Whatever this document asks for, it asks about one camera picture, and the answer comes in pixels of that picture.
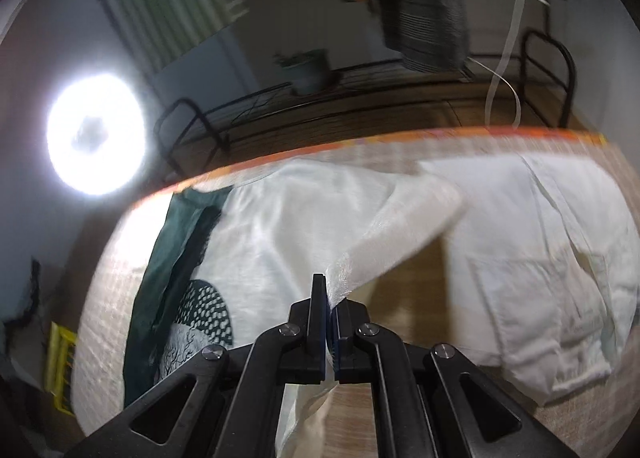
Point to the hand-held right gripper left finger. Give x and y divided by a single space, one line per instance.
317 310

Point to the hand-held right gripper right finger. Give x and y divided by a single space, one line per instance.
336 325

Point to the white printed t-shirt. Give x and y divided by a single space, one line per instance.
280 233

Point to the dark green cloth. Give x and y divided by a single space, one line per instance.
165 268

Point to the pale white shirt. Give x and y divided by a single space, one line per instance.
545 258

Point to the potted plant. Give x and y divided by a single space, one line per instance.
305 69

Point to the yellow plastic crate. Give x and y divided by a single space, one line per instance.
62 368

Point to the round white lamp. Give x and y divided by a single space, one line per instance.
95 134

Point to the grey striped hanging cloth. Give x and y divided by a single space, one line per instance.
425 3

